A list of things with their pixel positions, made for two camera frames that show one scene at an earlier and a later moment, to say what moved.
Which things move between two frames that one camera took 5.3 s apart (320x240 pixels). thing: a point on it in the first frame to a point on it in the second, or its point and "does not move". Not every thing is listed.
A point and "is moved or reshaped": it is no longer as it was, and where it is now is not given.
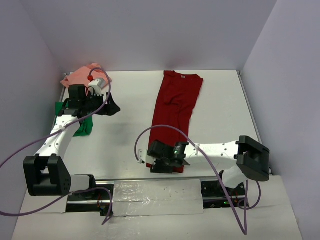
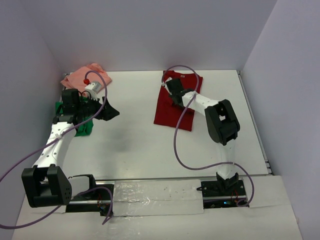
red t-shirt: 175,100 is moved or reshaped
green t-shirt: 87,125 does not move
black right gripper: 159,168 to 171,96
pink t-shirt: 83,75 does not move
